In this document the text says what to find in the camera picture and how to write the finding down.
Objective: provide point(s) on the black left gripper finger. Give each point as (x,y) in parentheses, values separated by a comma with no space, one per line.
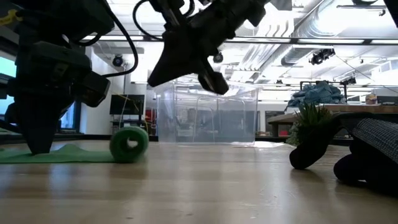
(54,115)
(32,118)

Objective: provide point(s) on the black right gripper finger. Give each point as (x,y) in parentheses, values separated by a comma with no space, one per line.
(185,63)
(164,56)

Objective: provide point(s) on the clear plastic bin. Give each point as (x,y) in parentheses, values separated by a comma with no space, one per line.
(217,124)

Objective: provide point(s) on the green bandage roll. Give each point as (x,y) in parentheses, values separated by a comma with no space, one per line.
(118,149)

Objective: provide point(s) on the black grey work glove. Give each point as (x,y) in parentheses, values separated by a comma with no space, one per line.
(373,140)

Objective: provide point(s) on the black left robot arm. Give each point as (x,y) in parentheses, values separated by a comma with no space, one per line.
(62,15)

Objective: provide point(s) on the black round spotlight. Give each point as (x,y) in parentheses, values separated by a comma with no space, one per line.
(117,60)
(218,58)

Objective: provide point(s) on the large dark-framed window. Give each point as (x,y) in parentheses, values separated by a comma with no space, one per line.
(7,67)

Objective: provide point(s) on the long ceiling light strip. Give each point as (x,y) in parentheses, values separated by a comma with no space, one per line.
(331,41)
(384,41)
(118,37)

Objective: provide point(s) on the black monitor on stand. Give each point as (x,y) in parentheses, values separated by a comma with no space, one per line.
(126,104)

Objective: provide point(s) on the black ceiling spotlight cluster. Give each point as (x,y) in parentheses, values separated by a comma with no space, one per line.
(321,56)

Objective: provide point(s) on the blue cloth pile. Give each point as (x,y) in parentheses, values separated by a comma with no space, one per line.
(317,95)

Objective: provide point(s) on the small green artificial plant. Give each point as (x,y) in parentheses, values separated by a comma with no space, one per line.
(311,116)

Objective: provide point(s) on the person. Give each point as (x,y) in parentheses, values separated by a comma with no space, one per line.
(371,99)

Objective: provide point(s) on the dark flat monitor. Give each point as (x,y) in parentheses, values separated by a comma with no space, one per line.
(387,100)

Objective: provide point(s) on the silver ventilation duct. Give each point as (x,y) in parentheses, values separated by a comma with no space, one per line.
(292,56)

